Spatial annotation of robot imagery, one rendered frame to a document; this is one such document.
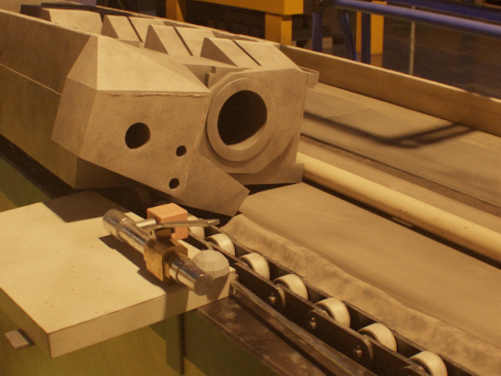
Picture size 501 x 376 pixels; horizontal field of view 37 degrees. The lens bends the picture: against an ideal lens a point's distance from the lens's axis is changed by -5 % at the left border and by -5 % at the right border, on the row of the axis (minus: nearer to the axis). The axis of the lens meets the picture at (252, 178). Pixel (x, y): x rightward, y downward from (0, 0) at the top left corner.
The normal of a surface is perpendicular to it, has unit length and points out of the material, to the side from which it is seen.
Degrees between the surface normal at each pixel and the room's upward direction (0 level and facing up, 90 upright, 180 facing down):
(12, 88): 80
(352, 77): 91
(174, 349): 90
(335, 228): 0
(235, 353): 90
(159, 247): 45
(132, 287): 0
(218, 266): 52
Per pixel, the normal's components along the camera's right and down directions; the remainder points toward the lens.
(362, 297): -0.59, -0.44
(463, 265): 0.01, -0.94
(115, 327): 0.65, 0.26
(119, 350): -0.81, 0.19
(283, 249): -0.75, -0.18
